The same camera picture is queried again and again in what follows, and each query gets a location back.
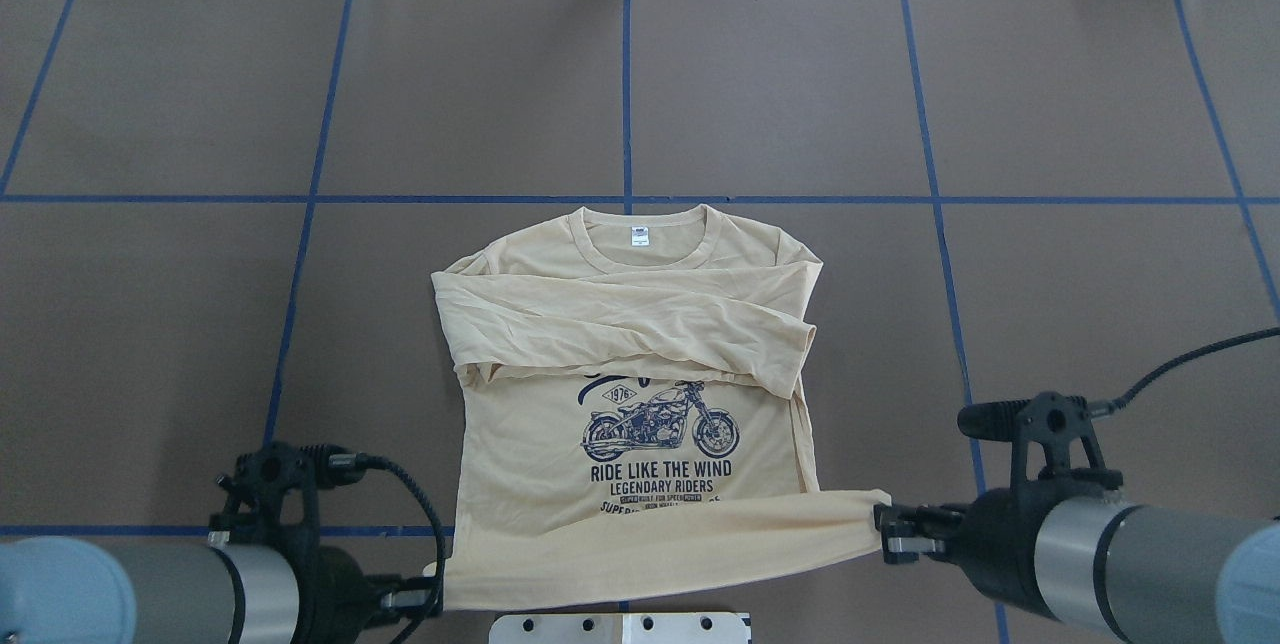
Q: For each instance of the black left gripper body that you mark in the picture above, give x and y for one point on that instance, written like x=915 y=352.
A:
x=335 y=592

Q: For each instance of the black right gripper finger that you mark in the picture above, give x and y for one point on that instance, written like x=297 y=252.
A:
x=909 y=519
x=908 y=549

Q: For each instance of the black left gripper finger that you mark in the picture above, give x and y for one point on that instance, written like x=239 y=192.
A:
x=411 y=601

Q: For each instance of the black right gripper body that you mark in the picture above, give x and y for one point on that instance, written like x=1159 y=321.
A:
x=992 y=534

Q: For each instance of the yellow long-sleeve printed shirt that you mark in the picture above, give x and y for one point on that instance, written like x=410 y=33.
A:
x=634 y=414

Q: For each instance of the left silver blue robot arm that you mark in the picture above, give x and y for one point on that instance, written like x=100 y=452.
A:
x=58 y=589

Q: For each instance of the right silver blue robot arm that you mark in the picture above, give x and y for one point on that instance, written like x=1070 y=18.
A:
x=1135 y=574

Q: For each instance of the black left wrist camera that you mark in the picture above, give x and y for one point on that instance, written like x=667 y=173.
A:
x=272 y=495

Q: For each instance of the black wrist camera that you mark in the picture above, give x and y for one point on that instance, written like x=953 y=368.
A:
x=272 y=495
x=1054 y=445

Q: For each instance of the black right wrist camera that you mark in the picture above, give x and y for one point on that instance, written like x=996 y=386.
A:
x=1054 y=445

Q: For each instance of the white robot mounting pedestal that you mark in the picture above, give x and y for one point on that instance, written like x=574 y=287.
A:
x=623 y=627

